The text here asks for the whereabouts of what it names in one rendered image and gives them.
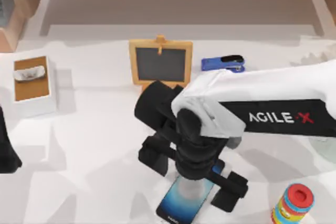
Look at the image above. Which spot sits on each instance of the black smartphone with blue screen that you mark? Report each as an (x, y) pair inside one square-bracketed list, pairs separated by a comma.
[(181, 203)]

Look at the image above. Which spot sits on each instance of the stack of coloured rings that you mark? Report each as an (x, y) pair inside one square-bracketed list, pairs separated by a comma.
[(295, 203)]

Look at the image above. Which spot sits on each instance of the wooden framed blackboard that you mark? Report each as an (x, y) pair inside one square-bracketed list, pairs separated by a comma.
[(160, 62)]

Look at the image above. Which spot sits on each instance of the blue and black stapler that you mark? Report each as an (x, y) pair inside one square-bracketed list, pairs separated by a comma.
[(223, 64)]

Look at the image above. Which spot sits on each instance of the white and brown tissue box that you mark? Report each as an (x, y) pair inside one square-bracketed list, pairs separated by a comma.
[(34, 95)]

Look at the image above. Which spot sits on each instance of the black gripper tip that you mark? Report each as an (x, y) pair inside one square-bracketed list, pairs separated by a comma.
[(8, 150)]

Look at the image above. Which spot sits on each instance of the white tissue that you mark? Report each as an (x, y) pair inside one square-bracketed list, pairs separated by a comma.
[(28, 73)]

